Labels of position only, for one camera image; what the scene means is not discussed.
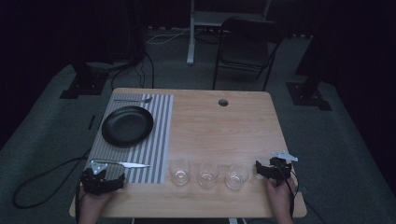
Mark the silver table knife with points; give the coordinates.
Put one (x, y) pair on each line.
(127, 164)

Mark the black plate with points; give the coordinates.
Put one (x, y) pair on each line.
(127, 126)

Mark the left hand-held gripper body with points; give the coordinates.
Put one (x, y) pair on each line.
(95, 183)

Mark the white metal desk frame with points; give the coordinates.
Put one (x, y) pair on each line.
(199, 21)

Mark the black folding chair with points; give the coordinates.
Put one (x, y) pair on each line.
(246, 46)

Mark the grey striped placemat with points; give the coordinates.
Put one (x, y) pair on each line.
(137, 155)

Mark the clear drinking glass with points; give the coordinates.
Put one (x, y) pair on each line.
(207, 176)
(235, 177)
(179, 172)

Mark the person's right hand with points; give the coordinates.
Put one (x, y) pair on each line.
(280, 202)

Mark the person's left hand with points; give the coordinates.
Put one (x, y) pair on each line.
(91, 205)

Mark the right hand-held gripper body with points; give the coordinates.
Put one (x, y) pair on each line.
(281, 168)

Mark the silver spoon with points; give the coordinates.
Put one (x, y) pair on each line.
(137, 100)

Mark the black stand base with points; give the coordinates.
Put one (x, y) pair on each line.
(84, 82)
(308, 95)

